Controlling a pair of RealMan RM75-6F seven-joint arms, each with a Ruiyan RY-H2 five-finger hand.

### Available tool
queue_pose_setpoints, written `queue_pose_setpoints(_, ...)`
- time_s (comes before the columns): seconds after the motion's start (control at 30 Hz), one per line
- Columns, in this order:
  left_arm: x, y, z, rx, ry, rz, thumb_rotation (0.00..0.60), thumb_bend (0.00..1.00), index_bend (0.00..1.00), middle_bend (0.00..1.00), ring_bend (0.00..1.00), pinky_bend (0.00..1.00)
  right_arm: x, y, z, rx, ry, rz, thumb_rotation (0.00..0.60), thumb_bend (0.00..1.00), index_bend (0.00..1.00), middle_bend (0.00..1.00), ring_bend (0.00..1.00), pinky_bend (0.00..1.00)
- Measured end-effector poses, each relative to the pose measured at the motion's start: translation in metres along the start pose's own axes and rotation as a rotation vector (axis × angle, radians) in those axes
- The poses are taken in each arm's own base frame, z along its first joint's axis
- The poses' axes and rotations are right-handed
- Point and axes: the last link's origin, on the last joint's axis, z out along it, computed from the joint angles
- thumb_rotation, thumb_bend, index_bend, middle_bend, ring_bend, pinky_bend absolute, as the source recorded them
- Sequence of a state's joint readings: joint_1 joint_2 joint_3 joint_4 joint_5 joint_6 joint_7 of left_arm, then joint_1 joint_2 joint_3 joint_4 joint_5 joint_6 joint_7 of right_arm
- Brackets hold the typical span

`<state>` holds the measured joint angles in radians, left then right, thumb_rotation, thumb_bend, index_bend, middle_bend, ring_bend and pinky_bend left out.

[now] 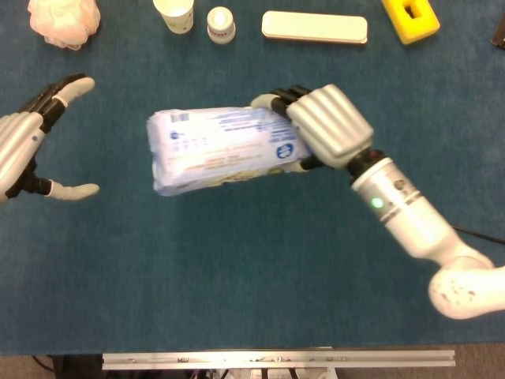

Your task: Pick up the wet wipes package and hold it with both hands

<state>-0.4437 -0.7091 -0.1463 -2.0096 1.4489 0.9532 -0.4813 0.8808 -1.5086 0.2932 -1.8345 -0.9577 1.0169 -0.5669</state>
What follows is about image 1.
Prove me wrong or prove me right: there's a white wet wipes pack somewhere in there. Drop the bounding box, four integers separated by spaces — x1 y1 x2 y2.
145 105 313 197

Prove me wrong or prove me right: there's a small white capped bottle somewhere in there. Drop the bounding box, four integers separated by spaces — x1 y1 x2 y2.
206 6 237 45

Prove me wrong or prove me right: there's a green table mat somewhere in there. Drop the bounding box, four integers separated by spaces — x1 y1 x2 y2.
0 0 505 356

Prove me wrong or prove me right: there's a white paper cup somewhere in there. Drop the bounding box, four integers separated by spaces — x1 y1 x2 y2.
151 0 196 36

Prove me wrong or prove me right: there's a black cable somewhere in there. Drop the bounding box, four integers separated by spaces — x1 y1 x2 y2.
451 224 505 245

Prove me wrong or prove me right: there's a yellow sponge block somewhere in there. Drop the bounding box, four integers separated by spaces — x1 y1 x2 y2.
380 0 441 46

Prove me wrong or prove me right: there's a dark object at edge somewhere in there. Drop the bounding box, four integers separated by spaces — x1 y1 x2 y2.
490 13 505 50

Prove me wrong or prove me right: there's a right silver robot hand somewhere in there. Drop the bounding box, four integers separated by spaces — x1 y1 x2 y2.
249 83 376 174

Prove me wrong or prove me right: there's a long white rectangular case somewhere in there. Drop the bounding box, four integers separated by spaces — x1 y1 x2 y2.
260 9 369 45

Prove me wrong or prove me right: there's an aluminium frame rail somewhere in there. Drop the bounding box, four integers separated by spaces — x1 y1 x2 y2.
101 349 457 371

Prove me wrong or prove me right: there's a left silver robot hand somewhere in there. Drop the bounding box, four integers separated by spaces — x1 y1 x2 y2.
0 72 100 206

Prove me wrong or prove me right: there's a pink mesh bath sponge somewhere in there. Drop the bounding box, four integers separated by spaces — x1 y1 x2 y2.
27 0 102 51

